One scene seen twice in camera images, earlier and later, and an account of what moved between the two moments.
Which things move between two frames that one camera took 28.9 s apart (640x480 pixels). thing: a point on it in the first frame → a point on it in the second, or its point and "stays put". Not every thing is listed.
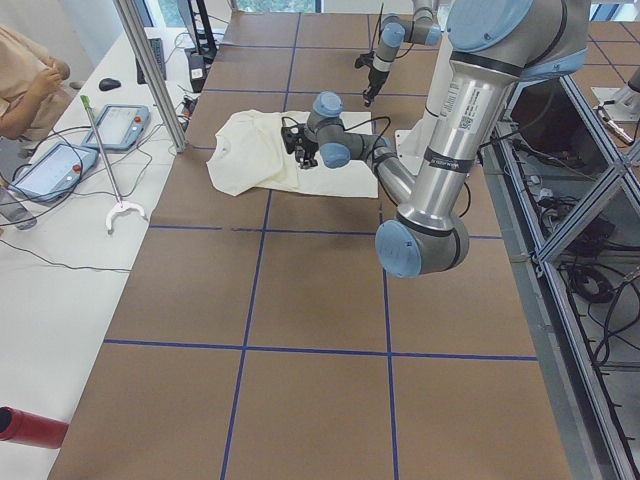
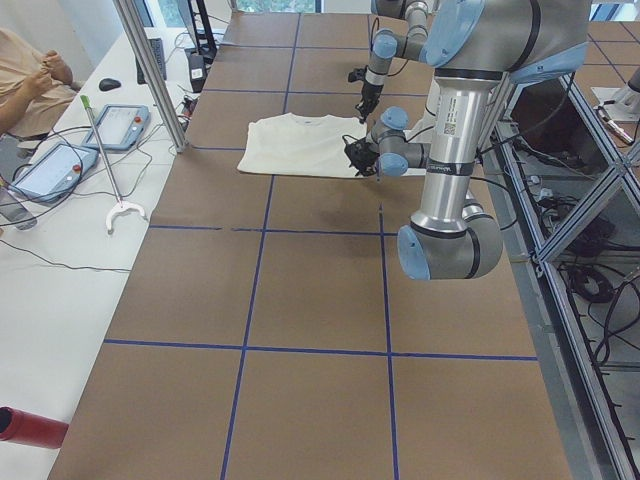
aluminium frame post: [153, 72] stays put
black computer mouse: [106, 84] stays put
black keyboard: [157, 46] stays put
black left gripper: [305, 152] → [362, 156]
